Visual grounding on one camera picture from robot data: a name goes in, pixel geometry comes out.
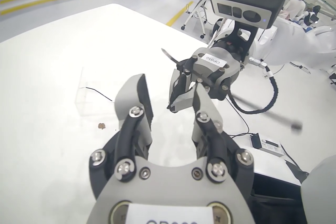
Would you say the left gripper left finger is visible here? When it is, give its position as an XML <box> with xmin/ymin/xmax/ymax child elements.
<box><xmin>89</xmin><ymin>74</ymin><xmax>154</xmax><ymax>201</ymax></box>

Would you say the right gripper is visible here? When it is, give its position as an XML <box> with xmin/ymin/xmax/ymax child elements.
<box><xmin>168</xmin><ymin>39</ymin><xmax>250</xmax><ymax>113</ymax></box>

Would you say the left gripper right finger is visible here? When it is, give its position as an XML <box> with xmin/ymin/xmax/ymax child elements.
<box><xmin>192</xmin><ymin>82</ymin><xmax>255</xmax><ymax>200</ymax></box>

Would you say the clear plastic stand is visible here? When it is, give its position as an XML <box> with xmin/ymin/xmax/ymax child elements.
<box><xmin>76</xmin><ymin>67</ymin><xmax>116</xmax><ymax>117</ymax></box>

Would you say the black and white power adapter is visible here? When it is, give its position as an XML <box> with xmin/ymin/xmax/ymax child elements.
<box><xmin>250</xmin><ymin>133</ymin><xmax>286</xmax><ymax>157</ymax></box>

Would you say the folding desk on wheels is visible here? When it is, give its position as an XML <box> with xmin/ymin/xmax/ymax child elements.
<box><xmin>181</xmin><ymin>0</ymin><xmax>220</xmax><ymax>39</ymax></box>

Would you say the person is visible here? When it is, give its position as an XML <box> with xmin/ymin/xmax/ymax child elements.
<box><xmin>304</xmin><ymin>5</ymin><xmax>322</xmax><ymax>26</ymax></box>
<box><xmin>284</xmin><ymin>0</ymin><xmax>308</xmax><ymax>24</ymax></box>

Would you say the robot body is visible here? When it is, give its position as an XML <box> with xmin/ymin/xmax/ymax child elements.
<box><xmin>300</xmin><ymin>156</ymin><xmax>336</xmax><ymax>224</ymax></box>

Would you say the thin black cable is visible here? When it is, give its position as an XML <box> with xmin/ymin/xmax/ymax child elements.
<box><xmin>227</xmin><ymin>94</ymin><xmax>252</xmax><ymax>138</ymax></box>

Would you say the black ribbed cable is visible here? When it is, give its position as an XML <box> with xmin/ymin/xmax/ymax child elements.
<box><xmin>228</xmin><ymin>65</ymin><xmax>279</xmax><ymax>114</ymax></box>

